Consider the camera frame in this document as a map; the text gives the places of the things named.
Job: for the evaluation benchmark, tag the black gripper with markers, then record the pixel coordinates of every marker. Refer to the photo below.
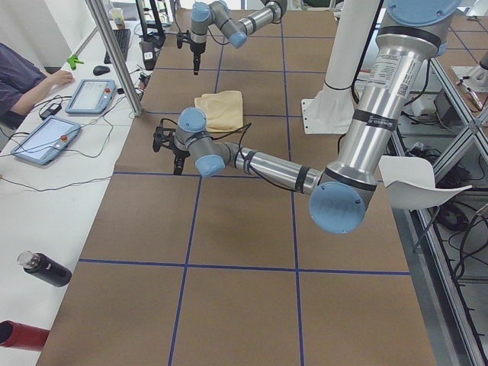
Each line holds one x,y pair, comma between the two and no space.
197,50
179,152

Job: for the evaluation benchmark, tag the beige long-sleeve printed shirt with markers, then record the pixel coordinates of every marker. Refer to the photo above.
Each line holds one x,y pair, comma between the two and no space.
223,110

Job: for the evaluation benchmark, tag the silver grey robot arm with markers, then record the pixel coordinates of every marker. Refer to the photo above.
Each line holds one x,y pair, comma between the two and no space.
235,31
411,32

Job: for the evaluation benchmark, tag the black keyboard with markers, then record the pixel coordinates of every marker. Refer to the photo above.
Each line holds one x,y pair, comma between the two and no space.
122,37

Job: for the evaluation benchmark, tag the black computer mouse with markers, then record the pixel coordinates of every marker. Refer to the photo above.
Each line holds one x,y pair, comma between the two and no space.
100,70

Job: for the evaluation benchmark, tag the blue teach pendant far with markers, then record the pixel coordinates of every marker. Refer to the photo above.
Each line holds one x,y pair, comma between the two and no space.
91,97

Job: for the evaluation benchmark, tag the blue teach pendant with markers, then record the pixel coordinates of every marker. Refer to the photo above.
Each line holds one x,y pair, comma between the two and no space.
47,141
91,97

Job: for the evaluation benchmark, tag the green plastic clamp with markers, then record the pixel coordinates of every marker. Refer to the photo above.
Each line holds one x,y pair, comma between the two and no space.
74,61

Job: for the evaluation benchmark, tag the blue teach pendant near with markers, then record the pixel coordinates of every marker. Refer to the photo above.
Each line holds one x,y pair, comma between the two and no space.
47,141

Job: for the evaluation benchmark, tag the black insulated bottle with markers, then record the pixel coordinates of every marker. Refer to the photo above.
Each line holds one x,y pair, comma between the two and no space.
44,268

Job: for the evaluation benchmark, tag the seated person in grey shirt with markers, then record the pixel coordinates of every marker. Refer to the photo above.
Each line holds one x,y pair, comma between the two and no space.
23,85

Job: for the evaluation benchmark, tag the white plastic chair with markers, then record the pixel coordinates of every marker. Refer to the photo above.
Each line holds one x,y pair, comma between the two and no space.
410,183

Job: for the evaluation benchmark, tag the red cylinder bottle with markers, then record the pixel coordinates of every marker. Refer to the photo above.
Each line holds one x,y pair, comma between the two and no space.
22,336

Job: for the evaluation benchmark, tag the grey aluminium frame post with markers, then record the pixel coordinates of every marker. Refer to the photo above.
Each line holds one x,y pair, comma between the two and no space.
96,9

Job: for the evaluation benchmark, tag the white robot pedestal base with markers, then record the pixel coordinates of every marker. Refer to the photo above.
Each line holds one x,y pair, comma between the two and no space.
331,111

